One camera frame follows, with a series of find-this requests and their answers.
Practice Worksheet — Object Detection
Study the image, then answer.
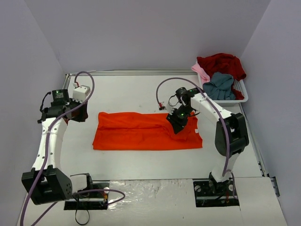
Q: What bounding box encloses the orange t shirt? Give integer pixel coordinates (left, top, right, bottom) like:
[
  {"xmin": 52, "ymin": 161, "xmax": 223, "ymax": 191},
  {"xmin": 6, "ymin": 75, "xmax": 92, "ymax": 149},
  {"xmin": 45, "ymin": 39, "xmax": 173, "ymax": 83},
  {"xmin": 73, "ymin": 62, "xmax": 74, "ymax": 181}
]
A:
[{"xmin": 93, "ymin": 112, "xmax": 203, "ymax": 151}]

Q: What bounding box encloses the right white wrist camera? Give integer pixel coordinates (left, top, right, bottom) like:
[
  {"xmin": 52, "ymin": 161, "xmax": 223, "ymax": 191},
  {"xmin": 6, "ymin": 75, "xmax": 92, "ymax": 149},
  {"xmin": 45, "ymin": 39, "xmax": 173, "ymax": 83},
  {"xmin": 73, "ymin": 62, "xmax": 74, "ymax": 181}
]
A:
[{"xmin": 158, "ymin": 102, "xmax": 175, "ymax": 115}]

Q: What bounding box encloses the pink t shirt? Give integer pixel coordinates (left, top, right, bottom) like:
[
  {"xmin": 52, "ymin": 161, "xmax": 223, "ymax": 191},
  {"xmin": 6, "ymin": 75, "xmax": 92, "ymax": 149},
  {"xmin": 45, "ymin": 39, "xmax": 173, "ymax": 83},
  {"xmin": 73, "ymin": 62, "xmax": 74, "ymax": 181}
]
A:
[{"xmin": 191, "ymin": 62, "xmax": 210, "ymax": 84}]

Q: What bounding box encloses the teal t shirt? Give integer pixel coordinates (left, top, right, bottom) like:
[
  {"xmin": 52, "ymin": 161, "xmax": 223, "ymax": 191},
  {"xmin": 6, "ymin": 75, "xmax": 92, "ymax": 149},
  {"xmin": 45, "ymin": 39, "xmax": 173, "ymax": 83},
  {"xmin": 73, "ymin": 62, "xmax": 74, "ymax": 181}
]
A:
[{"xmin": 203, "ymin": 72, "xmax": 236, "ymax": 100}]

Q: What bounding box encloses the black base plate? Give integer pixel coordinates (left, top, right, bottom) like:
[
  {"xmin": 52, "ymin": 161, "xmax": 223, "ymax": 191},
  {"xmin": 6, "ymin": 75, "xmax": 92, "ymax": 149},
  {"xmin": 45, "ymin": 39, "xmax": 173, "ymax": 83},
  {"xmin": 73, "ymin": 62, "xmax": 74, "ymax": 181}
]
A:
[
  {"xmin": 193, "ymin": 179, "xmax": 239, "ymax": 208},
  {"xmin": 63, "ymin": 192, "xmax": 108, "ymax": 210}
]

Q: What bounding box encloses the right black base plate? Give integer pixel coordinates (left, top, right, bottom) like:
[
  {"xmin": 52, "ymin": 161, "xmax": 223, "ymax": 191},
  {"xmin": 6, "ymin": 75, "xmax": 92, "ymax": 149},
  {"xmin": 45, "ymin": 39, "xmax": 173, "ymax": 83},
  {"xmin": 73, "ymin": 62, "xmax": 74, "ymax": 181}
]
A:
[{"xmin": 193, "ymin": 179, "xmax": 239, "ymax": 208}]

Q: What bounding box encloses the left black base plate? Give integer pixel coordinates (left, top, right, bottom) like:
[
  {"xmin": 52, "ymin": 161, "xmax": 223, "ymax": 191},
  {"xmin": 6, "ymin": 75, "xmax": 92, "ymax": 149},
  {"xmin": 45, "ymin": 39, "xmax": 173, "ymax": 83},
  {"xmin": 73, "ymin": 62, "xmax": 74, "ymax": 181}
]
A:
[{"xmin": 63, "ymin": 192, "xmax": 108, "ymax": 210}]

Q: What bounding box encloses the white foam front board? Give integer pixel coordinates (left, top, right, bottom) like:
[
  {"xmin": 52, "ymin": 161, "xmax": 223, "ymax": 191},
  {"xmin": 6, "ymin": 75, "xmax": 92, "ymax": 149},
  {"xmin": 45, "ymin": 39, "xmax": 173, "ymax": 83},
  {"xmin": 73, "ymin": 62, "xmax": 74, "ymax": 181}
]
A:
[{"xmin": 24, "ymin": 178, "xmax": 286, "ymax": 226}]

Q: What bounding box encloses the dark red t shirt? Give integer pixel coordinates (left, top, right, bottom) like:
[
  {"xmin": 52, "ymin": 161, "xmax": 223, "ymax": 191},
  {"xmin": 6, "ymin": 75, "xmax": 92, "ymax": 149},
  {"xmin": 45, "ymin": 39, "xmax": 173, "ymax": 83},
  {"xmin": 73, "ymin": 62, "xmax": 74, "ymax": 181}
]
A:
[{"xmin": 197, "ymin": 53, "xmax": 247, "ymax": 99}]

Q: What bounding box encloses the white plastic laundry basket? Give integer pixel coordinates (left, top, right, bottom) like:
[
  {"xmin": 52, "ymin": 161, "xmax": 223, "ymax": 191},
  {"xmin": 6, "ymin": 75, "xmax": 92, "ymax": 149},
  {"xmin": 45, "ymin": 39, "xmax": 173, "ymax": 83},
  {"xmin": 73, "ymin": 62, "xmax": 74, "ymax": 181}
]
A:
[{"xmin": 197, "ymin": 72, "xmax": 248, "ymax": 105}]

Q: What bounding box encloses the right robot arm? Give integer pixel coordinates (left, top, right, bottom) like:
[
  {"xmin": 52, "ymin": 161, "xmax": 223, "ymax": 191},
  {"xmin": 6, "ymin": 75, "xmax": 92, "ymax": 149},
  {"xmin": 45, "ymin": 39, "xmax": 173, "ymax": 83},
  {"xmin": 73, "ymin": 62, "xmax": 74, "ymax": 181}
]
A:
[{"xmin": 166, "ymin": 87, "xmax": 249, "ymax": 194}]

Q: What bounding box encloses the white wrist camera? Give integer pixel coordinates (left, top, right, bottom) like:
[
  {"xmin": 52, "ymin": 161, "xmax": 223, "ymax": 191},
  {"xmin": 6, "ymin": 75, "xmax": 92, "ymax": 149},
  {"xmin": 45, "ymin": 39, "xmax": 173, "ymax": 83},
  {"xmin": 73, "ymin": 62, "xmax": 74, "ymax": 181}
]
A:
[
  {"xmin": 158, "ymin": 102, "xmax": 175, "ymax": 115},
  {"xmin": 72, "ymin": 82, "xmax": 91, "ymax": 103}
]

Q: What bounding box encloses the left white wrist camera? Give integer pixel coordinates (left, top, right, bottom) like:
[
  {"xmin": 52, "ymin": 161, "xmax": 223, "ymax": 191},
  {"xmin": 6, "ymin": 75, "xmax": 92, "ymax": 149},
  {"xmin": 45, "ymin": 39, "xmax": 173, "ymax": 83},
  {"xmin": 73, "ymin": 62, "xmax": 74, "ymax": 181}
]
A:
[{"xmin": 72, "ymin": 82, "xmax": 91, "ymax": 103}]

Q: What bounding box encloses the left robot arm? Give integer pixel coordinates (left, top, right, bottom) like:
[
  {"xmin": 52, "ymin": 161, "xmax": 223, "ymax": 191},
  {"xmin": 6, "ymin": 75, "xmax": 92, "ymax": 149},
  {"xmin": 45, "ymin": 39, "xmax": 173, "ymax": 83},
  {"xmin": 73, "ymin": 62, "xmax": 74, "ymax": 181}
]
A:
[{"xmin": 22, "ymin": 86, "xmax": 91, "ymax": 205}]

